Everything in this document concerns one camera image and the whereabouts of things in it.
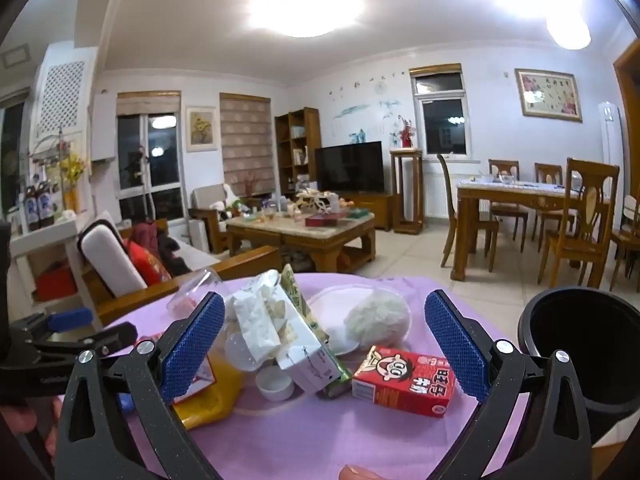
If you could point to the wooden door frame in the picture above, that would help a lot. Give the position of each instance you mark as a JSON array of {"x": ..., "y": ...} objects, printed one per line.
[{"x": 631, "y": 95}]

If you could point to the black television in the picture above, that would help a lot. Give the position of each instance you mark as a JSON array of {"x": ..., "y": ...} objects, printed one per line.
[{"x": 350, "y": 167}]

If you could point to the small white cup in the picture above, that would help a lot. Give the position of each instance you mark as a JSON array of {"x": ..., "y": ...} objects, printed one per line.
[{"x": 275, "y": 385}]

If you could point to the red flower vase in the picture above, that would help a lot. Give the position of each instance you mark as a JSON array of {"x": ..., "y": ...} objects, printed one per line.
[{"x": 406, "y": 137}]

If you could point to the green box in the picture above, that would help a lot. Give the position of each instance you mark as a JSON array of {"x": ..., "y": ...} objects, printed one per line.
[{"x": 360, "y": 213}]

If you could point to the sunflower framed picture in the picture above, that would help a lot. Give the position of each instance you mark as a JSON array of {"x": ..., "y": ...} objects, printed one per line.
[{"x": 202, "y": 129}]

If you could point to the printed purple cloth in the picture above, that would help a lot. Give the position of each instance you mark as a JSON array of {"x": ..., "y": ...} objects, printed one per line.
[{"x": 300, "y": 440}]

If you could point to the wooden sofa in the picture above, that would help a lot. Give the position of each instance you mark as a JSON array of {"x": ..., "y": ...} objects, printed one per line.
[{"x": 240, "y": 262}]

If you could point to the red cushion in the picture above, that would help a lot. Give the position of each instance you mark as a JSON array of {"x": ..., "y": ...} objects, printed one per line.
[{"x": 150, "y": 265}]

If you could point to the yellow flowers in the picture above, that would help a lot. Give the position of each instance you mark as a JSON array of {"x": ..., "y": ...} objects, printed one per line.
[{"x": 74, "y": 170}]

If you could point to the wooden dining chair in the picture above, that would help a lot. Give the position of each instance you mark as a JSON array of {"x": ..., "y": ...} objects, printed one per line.
[
  {"x": 549, "y": 172},
  {"x": 450, "y": 195},
  {"x": 592, "y": 195},
  {"x": 505, "y": 167},
  {"x": 627, "y": 240}
]

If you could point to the red gift box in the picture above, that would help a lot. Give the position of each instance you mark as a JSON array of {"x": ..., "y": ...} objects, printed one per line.
[{"x": 325, "y": 220}]

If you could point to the white sofa cushion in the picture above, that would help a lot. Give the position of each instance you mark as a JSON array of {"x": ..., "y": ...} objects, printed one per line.
[{"x": 112, "y": 260}]

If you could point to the red drink carton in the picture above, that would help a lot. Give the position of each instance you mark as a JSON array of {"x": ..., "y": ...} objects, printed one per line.
[{"x": 400, "y": 385}]

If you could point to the white fluffy pompom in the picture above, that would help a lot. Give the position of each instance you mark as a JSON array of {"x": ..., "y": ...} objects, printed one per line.
[{"x": 377, "y": 317}]

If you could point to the glass balcony door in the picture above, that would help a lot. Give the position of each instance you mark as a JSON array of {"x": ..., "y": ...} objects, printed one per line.
[{"x": 150, "y": 160}]

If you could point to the green yellow snack packet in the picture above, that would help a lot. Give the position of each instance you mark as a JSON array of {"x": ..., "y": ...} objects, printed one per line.
[{"x": 295, "y": 295}]

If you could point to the wooden armchair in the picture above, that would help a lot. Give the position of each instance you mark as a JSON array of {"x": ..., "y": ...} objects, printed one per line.
[{"x": 207, "y": 197}]

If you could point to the wooden coffee table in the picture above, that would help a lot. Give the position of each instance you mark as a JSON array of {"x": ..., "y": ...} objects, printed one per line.
[{"x": 300, "y": 235}]

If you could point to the white green drink carton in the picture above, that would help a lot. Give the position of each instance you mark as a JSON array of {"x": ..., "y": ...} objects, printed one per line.
[{"x": 310, "y": 365}]

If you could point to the wooden dining table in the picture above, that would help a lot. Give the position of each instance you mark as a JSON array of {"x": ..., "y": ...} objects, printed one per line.
[{"x": 500, "y": 195}]

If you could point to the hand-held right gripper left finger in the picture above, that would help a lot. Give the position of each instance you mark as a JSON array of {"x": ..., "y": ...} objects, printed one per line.
[{"x": 192, "y": 345}]

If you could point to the beige roman blind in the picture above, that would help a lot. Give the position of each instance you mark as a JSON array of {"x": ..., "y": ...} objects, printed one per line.
[{"x": 147, "y": 105}]

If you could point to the white wall unit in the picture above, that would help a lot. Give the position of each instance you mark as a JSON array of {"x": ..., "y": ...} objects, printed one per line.
[{"x": 104, "y": 125}]

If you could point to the person's right hand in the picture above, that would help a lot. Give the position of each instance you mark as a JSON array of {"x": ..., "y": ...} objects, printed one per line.
[{"x": 361, "y": 474}]

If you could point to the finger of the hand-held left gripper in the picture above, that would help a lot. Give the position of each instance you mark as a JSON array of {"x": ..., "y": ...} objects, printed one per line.
[
  {"x": 72, "y": 319},
  {"x": 110, "y": 337}
]

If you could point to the wooden bookshelf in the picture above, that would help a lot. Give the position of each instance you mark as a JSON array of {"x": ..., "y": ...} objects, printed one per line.
[{"x": 312, "y": 130}]

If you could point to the wooden television stand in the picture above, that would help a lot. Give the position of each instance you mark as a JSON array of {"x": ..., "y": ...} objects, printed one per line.
[{"x": 380, "y": 210}]

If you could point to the dark clothes pile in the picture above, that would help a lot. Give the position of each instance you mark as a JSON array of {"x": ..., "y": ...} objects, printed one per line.
[{"x": 167, "y": 250}]

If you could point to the tall wooden plant stand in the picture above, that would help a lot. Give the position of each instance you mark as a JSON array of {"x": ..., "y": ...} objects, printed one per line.
[{"x": 406, "y": 190}]

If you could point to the person's left hand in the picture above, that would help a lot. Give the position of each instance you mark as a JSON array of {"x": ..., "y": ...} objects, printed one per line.
[{"x": 15, "y": 419}]

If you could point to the white standing air conditioner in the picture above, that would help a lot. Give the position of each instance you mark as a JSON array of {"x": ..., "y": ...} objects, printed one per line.
[{"x": 610, "y": 135}]

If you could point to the black trash bin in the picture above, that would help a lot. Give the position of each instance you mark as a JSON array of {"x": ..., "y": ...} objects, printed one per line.
[{"x": 590, "y": 360}]

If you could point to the white radiator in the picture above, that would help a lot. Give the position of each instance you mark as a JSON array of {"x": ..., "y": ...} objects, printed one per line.
[{"x": 440, "y": 195}]

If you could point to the brown beer bottle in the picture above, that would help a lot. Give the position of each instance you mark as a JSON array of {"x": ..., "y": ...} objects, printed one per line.
[
  {"x": 47, "y": 207},
  {"x": 33, "y": 210}
]

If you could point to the wooden fruit rack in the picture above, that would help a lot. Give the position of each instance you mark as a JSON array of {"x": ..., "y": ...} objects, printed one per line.
[{"x": 317, "y": 202}]

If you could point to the clear plastic cup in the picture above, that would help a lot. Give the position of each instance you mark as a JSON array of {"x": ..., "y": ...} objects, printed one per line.
[{"x": 192, "y": 292}]

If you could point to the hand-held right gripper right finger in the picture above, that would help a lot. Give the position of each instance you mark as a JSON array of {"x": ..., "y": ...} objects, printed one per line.
[{"x": 455, "y": 345}]

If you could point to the round ceiling lamp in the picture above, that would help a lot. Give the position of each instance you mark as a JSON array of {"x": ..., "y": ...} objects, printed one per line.
[{"x": 305, "y": 0}]

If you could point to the blue wall decal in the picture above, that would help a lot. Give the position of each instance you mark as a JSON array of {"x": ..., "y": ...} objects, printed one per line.
[{"x": 350, "y": 110}]

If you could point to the white lattice cabinet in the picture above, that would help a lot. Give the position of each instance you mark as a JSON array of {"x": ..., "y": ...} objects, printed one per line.
[{"x": 62, "y": 95}]

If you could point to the striped roller blind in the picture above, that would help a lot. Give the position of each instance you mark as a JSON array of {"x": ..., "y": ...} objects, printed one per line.
[{"x": 245, "y": 145}]

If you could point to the white side cabinet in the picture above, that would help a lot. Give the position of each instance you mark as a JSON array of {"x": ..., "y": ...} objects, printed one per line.
[{"x": 40, "y": 242}]

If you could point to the ceiling vent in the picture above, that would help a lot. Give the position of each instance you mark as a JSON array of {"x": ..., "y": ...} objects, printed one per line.
[{"x": 15, "y": 56}]

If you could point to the white plastic bag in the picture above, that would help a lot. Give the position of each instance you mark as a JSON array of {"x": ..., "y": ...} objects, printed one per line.
[{"x": 255, "y": 315}]

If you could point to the floral framed picture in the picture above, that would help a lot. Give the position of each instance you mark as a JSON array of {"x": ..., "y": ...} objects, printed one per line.
[{"x": 548, "y": 95}]

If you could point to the stuffed toy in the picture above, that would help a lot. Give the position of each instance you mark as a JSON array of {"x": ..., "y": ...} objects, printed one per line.
[{"x": 230, "y": 202}]

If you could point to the white pendant lamp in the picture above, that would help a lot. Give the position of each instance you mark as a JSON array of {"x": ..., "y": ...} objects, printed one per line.
[{"x": 567, "y": 30}]

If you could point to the white framed window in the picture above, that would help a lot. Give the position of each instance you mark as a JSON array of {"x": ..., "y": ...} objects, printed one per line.
[{"x": 442, "y": 125}]

